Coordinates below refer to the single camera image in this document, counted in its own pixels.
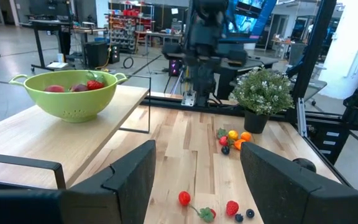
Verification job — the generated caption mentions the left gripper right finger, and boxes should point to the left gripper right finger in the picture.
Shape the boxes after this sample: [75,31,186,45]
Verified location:
[240,142,358,224]

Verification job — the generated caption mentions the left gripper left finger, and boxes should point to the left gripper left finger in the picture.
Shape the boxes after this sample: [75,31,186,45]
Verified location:
[0,139,157,224]

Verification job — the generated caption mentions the orange toy pear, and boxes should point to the orange toy pear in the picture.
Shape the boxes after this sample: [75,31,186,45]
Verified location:
[233,138,247,151]

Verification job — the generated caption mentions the green plastic colander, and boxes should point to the green plastic colander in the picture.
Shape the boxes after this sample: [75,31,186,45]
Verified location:
[9,69,128,123]

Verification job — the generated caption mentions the dark red toy plum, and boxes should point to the dark red toy plum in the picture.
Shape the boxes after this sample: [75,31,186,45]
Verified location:
[69,83,90,93]

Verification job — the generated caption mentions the red toy apple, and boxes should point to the red toy apple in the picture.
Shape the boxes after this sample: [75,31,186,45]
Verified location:
[44,84,65,93]

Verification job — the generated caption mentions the dark toy avocado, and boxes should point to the dark toy avocado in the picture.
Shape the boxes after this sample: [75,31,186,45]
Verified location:
[292,157,318,174]

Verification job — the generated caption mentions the red toy raspberry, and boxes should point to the red toy raspberry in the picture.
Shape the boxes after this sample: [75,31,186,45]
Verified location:
[226,200,240,217]

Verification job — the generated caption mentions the black drawer cabinet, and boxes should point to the black drawer cabinet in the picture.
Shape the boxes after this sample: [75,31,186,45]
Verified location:
[308,123,343,166]

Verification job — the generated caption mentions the red toy cherry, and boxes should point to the red toy cherry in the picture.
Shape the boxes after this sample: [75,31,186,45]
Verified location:
[178,190,201,216]

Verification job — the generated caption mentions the potted plant white flowers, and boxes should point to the potted plant white flowers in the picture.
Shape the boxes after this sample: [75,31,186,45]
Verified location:
[228,67,295,134]

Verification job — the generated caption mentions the black office desk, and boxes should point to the black office desk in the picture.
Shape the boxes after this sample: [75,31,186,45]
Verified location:
[218,55,281,100]

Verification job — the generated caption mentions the black computer tower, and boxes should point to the black computer tower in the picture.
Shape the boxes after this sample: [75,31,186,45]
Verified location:
[84,41,121,68]

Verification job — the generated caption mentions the computer with purple light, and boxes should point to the computer with purple light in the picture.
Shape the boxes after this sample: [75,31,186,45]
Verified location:
[168,58,183,77]

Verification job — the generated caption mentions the black standing desk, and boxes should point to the black standing desk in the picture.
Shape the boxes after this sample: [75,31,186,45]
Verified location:
[28,18,76,72]

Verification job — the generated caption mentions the shelving rack red bins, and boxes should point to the shelving rack red bins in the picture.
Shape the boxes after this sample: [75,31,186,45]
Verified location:
[108,2,155,54]

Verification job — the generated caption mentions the blue monitor screens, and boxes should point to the blue monitor screens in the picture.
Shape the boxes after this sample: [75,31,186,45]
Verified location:
[228,0,278,40]

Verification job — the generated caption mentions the black aluminium frame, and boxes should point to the black aluminium frame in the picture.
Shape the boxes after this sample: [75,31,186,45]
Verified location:
[140,0,358,138]

